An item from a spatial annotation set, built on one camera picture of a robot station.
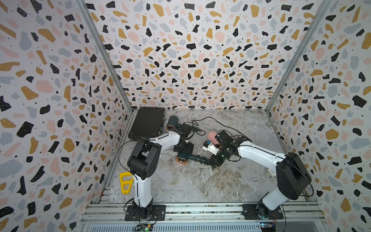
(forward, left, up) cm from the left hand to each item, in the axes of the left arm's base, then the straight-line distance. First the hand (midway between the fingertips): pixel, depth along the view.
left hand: (189, 150), depth 96 cm
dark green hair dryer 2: (+22, +12, +3) cm, 25 cm away
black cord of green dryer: (+24, -5, -1) cm, 25 cm away
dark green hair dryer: (-8, +4, +5) cm, 10 cm away
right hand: (-11, -13, +5) cm, 18 cm away
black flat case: (+21, +29, +4) cm, 36 cm away
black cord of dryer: (-8, -9, +3) cm, 13 cm away
